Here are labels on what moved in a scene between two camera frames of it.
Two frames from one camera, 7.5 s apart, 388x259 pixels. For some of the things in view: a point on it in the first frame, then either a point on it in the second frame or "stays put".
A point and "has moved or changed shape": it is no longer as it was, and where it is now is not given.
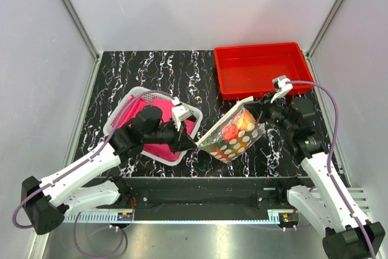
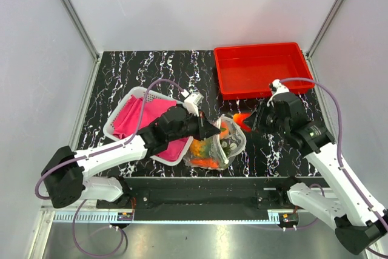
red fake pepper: [230, 132] to [239, 118]
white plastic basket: [149, 94] stays put
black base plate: [204, 198] stays put
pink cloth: [133, 108] stays put
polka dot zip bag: [233, 135] has moved or changed shape
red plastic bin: [245, 71] stays put
